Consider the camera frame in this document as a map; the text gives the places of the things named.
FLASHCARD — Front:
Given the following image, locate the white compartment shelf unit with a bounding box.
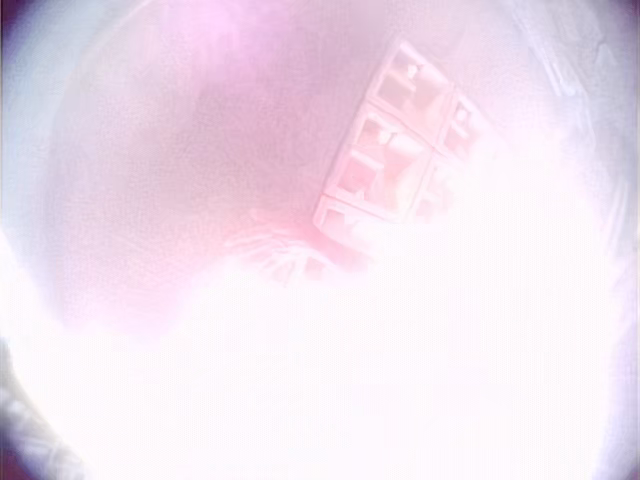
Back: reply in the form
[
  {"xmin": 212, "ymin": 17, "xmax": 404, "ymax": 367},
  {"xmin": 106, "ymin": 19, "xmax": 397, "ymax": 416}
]
[{"xmin": 311, "ymin": 38, "xmax": 485, "ymax": 266}]

